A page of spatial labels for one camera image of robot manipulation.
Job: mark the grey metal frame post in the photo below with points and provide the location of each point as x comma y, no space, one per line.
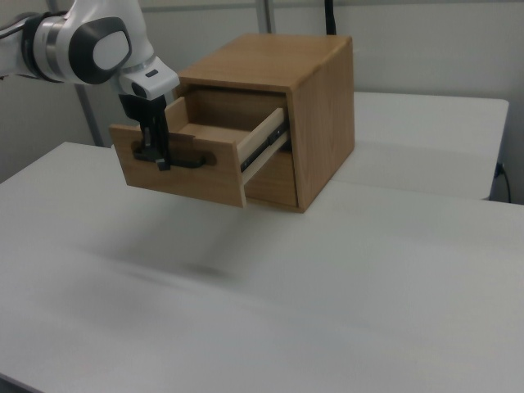
91,118

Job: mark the wooden two-drawer cabinet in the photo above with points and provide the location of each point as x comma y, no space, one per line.
323,123

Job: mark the grey wall frame post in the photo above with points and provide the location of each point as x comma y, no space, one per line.
265,16

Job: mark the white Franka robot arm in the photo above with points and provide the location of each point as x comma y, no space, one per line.
82,49

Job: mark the black metal drawer slide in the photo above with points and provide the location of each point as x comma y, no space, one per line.
270,141

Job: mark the wooden drawer with slot grip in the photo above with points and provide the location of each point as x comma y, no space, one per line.
274,180

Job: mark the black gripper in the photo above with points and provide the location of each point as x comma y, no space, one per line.
141,108

